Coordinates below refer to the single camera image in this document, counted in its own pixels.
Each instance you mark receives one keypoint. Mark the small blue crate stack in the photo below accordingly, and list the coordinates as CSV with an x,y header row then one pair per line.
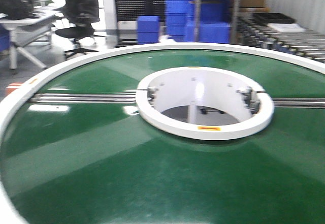
x,y
148,29

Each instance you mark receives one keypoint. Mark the large blue crate front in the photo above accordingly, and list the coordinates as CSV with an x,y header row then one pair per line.
x,y
209,32

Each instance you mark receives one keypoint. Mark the tall blue crate stack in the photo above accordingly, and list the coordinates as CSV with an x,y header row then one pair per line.
x,y
176,18

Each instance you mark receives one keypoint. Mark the left steel roller bar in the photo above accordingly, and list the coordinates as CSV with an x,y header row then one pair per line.
x,y
111,98

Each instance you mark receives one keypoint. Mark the steel roller bar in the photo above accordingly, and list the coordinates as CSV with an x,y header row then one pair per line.
x,y
111,98
299,102

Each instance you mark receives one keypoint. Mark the steel roller conveyor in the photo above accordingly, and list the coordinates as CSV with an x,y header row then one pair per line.
x,y
308,44

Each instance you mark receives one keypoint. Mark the black office chair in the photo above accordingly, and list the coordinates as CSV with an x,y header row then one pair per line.
x,y
81,13

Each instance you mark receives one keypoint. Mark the right steel roller bar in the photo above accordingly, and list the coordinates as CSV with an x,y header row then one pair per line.
x,y
299,102

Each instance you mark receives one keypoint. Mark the black divided tray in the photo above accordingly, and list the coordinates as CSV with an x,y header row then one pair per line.
x,y
266,18

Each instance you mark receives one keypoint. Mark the white flat box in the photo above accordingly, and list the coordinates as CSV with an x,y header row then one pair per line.
x,y
287,27

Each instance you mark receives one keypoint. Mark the white office desk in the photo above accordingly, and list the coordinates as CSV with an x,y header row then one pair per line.
x,y
22,32

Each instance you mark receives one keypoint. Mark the white outer conveyor rim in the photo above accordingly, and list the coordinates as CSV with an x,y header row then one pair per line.
x,y
104,163

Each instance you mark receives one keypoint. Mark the white inner ring housing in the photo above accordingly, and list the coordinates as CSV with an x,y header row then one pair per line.
x,y
204,103

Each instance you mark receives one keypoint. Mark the metal shelf frame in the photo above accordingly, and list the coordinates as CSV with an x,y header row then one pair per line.
x,y
212,11

